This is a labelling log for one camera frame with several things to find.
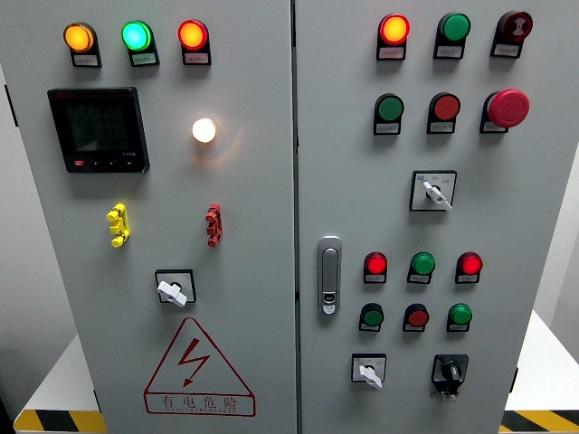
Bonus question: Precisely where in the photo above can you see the large green push button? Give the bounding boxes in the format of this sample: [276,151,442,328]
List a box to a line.
[375,92,405,124]

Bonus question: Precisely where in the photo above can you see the large white-handle turn switch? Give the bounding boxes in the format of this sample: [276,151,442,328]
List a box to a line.
[408,169,458,212]

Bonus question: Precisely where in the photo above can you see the large red lit lamp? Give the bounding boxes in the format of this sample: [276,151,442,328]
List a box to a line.
[377,13,412,47]
[176,18,210,52]

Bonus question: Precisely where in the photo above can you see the dark red buzzer lamp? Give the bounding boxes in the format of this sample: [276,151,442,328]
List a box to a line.
[498,10,535,42]

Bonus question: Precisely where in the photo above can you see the small red lit lamp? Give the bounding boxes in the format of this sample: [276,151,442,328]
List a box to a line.
[364,251,389,276]
[456,251,484,276]

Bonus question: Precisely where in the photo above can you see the large green lit lamp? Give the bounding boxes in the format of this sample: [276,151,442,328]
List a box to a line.
[120,19,154,52]

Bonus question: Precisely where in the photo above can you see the small yellow handle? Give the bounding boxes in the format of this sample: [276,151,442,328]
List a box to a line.
[106,203,131,249]

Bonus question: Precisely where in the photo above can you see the pale grey cabinet door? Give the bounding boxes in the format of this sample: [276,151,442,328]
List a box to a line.
[0,0,299,434]

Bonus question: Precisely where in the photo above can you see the plain-plate white-handle turn switch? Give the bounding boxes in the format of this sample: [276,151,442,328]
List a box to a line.
[154,269,198,309]

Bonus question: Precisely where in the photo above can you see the red warning triangle sticker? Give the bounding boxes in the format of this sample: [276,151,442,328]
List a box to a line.
[143,316,257,418]

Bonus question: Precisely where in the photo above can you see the small green lamp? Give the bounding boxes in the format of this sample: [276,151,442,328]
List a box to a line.
[447,303,474,326]
[409,251,437,276]

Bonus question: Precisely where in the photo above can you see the small green push button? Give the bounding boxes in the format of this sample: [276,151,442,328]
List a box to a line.
[359,303,385,328]

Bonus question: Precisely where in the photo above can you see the small printed-plate white-handle switch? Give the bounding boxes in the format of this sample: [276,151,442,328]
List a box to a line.
[350,353,388,391]

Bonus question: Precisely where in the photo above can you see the pale grey door with lock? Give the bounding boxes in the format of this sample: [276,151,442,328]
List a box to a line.
[294,0,579,434]

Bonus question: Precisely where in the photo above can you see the small red push button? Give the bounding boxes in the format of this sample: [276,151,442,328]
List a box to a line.
[403,303,431,329]

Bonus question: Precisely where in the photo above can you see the black yellow striped tape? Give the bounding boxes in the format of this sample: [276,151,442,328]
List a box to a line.
[498,410,579,434]
[13,409,109,434]

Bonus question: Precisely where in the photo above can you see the white round lamp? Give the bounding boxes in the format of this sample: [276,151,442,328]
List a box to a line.
[191,118,218,145]

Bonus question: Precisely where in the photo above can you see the large red stop button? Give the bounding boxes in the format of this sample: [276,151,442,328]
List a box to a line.
[486,88,531,129]

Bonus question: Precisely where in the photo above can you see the black display meter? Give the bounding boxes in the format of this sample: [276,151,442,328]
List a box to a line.
[46,87,151,175]

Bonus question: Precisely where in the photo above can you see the large red push button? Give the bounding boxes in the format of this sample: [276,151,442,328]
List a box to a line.
[429,91,462,123]

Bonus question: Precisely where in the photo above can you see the silver door lock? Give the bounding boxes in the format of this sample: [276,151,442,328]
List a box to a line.
[317,235,343,316]

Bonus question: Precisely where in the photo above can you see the black-handle turn switch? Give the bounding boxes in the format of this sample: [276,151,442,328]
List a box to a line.
[429,354,470,401]

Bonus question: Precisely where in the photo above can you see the small red handle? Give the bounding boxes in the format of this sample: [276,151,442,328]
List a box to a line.
[204,203,223,249]

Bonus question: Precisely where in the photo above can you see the large yellow lit lamp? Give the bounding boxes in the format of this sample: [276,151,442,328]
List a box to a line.
[62,22,96,54]

